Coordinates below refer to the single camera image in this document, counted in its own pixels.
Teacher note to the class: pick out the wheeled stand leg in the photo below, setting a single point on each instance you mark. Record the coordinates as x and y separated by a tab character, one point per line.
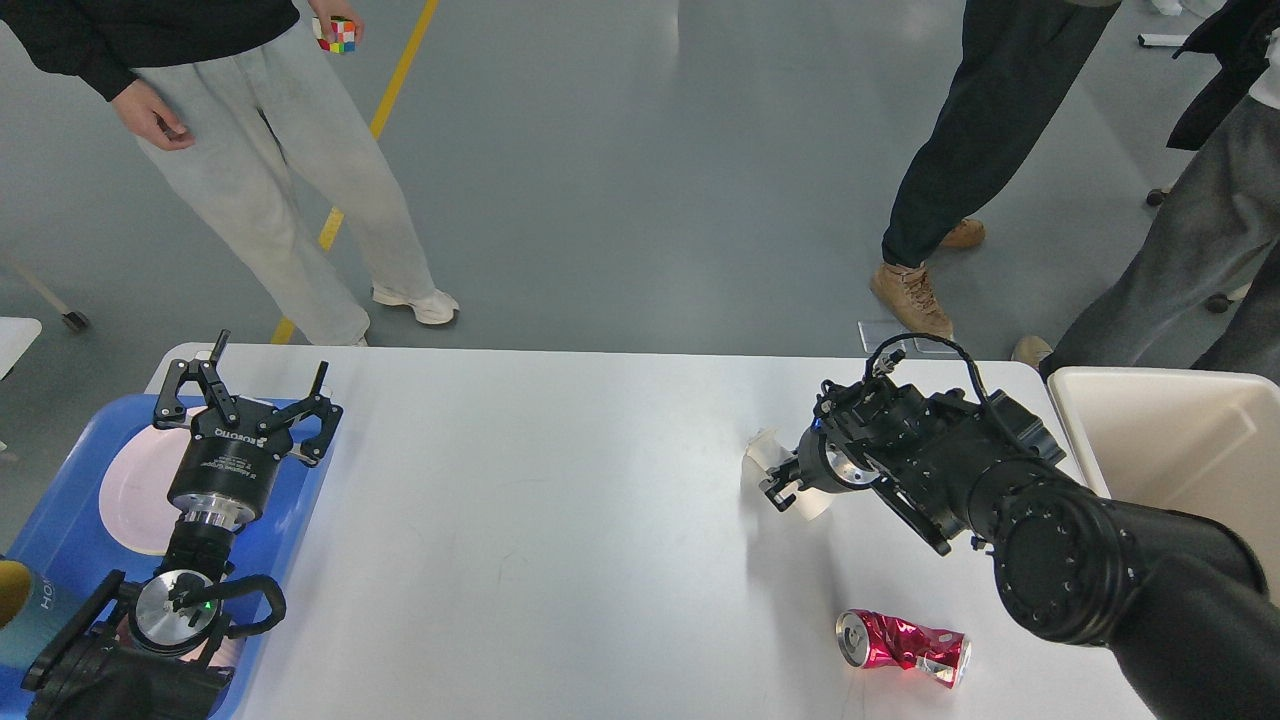
74	320

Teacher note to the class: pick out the white table corner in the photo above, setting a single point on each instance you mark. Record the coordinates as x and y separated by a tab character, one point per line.
17	334

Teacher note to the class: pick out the person's bare right hand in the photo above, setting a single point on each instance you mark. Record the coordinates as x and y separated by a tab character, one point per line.
147	116

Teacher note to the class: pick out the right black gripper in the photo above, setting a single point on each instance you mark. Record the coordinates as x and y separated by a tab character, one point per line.
818	465

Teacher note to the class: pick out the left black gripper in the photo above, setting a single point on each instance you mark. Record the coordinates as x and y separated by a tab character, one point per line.
230	470

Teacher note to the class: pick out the person's bare left hand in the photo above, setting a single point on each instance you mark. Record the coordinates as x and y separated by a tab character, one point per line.
327	10

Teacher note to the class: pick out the beige plastic bin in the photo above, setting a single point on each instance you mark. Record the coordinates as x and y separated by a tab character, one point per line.
1206	443

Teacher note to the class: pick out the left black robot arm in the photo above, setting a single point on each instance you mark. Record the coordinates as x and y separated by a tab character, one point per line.
81	674

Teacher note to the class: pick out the crushed white paper cup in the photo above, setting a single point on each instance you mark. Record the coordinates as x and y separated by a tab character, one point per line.
763	452

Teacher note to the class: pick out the crushed red soda can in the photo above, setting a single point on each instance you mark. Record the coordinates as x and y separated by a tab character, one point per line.
870	639

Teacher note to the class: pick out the person in black hoodie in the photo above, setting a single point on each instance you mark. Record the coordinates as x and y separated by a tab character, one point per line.
247	80

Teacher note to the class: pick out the person in grey trousers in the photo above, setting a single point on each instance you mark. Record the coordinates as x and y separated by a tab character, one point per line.
1223	211

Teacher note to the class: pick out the pink plate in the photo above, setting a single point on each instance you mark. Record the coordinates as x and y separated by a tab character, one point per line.
133	497

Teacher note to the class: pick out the metal floor plate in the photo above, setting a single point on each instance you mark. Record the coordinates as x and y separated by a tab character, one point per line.
873	334

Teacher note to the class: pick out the teal mug yellow inside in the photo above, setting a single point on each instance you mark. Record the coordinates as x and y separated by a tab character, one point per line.
33	611

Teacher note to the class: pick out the person in black clothes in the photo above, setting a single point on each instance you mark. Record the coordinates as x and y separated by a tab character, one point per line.
1020	59

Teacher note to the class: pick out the colourful puzzle cube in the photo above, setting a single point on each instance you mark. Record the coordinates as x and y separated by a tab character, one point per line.
336	34

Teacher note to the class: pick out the black jacket at right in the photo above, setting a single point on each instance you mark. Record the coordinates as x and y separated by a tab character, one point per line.
1237	35

